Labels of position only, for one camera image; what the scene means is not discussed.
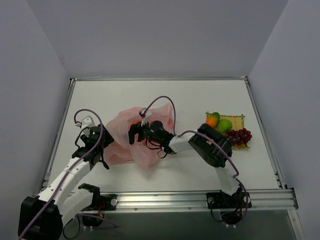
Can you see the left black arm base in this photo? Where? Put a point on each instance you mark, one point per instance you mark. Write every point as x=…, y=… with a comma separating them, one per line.
x=104, y=203

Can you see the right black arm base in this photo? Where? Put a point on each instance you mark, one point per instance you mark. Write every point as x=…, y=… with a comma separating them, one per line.
x=228, y=209

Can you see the aluminium front rail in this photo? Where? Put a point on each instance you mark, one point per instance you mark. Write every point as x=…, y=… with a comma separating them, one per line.
x=177, y=201

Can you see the orange fake fruit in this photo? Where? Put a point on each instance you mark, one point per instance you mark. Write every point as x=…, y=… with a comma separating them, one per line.
x=212, y=119

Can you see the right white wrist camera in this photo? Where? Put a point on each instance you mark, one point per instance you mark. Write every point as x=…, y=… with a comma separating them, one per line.
x=145, y=114

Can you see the yellow bamboo mat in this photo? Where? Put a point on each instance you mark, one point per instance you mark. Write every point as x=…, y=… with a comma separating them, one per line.
x=232, y=127

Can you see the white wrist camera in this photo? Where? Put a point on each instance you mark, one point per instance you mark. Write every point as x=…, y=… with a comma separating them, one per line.
x=145, y=114
x=86, y=122

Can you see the green fake fruit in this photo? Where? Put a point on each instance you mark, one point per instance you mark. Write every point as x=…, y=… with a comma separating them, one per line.
x=224, y=126

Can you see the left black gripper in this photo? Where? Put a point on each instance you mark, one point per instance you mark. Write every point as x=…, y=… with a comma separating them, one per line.
x=105, y=139

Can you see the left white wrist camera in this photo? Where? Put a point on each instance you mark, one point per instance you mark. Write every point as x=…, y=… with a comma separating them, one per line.
x=86, y=122

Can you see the dark red fake grapes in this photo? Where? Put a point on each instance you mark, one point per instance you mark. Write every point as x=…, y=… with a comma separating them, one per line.
x=240, y=137

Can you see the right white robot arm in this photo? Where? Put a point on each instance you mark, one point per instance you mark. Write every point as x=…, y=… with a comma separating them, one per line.
x=212, y=146

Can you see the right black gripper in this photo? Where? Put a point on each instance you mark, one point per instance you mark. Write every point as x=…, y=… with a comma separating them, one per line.
x=139, y=132

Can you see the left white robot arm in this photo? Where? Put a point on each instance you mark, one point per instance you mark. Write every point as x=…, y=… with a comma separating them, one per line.
x=44, y=216

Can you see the pink plastic bag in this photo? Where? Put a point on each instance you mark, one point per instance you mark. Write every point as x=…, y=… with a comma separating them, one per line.
x=121, y=151

